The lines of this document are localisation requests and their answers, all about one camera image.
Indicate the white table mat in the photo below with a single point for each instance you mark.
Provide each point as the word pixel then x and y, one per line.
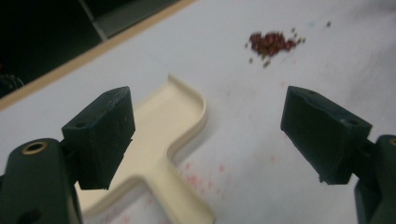
pixel 249 118

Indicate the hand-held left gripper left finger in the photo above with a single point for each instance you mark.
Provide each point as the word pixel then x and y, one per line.
pixel 99 140

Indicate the cream plastic dustpan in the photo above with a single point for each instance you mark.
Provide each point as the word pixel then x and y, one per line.
pixel 163 124

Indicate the brown coffee beans pile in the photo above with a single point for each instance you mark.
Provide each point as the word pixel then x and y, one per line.
pixel 271 43

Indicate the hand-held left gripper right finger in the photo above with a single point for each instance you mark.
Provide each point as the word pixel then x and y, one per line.
pixel 323 137

